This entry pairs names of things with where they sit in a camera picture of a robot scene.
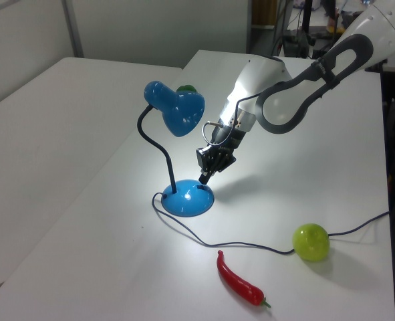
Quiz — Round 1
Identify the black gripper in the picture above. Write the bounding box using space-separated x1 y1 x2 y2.
196 124 249 185

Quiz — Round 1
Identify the blue gooseneck desk lamp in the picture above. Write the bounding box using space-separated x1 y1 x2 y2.
136 80 215 218

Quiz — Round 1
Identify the red chili pepper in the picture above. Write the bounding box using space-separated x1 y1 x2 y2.
216 249 272 309

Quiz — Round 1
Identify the green apple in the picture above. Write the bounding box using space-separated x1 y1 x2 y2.
292 223 331 263

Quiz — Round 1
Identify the dark background equipment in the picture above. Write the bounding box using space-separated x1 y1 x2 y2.
272 0 334 60

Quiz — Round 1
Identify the brown wooden panel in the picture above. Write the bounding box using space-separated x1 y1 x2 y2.
251 0 278 26

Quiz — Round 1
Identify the thin robot wrist cable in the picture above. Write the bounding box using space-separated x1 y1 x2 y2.
201 95 261 148

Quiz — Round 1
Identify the thin dark lamp power cable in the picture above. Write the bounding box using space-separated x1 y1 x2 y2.
151 192 390 257

